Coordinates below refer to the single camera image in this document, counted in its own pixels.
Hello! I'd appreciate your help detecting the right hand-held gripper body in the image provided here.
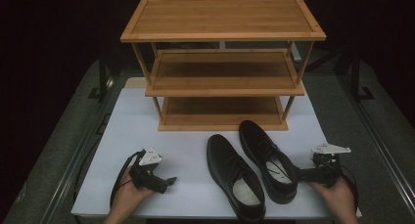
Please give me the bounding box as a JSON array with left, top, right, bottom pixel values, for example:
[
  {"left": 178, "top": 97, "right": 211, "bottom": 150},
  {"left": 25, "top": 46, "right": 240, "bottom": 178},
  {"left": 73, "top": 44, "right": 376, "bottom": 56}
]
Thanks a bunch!
[{"left": 311, "top": 143, "right": 352, "bottom": 188}]

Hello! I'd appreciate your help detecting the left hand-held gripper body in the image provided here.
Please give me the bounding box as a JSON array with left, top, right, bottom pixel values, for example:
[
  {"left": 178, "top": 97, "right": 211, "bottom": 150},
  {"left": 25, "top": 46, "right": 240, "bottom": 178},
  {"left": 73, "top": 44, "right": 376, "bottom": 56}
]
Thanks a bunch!
[{"left": 129, "top": 146, "right": 162, "bottom": 190}]

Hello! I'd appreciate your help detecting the black leather shoe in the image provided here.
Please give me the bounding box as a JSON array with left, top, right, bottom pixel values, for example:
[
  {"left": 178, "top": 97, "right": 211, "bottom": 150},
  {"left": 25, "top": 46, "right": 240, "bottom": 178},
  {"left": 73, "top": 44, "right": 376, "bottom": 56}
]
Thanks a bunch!
[
  {"left": 206, "top": 133, "right": 267, "bottom": 224},
  {"left": 238, "top": 119, "right": 300, "bottom": 205}
]

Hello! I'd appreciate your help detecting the three-tier bamboo shoe rack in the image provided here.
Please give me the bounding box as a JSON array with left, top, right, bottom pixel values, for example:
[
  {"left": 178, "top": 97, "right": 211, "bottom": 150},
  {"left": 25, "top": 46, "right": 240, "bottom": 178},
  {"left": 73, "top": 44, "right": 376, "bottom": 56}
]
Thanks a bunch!
[{"left": 119, "top": 0, "right": 327, "bottom": 132}]

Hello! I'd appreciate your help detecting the person's left hand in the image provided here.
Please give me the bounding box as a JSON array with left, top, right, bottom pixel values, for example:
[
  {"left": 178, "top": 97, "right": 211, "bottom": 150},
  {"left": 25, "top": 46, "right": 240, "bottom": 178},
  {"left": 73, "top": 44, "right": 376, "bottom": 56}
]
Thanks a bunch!
[{"left": 112, "top": 166, "right": 157, "bottom": 216}]

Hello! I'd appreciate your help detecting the person's right hand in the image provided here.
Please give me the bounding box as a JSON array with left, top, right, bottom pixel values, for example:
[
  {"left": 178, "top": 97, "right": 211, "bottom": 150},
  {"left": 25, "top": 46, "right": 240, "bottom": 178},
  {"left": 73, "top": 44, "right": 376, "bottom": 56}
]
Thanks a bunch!
[{"left": 307, "top": 177, "right": 357, "bottom": 219}]

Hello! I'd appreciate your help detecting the black metal stand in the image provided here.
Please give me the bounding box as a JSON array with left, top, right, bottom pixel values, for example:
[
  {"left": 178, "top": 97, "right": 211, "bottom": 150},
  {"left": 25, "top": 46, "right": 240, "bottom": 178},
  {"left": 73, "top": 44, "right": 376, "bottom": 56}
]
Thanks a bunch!
[
  {"left": 87, "top": 50, "right": 114, "bottom": 103},
  {"left": 348, "top": 50, "right": 376, "bottom": 103}
]

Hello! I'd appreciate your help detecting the metal rail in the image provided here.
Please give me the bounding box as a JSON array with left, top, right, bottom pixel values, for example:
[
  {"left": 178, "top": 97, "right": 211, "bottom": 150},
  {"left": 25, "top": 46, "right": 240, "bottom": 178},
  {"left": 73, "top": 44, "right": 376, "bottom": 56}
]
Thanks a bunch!
[
  {"left": 38, "top": 83, "right": 115, "bottom": 224},
  {"left": 337, "top": 74, "right": 415, "bottom": 205}
]

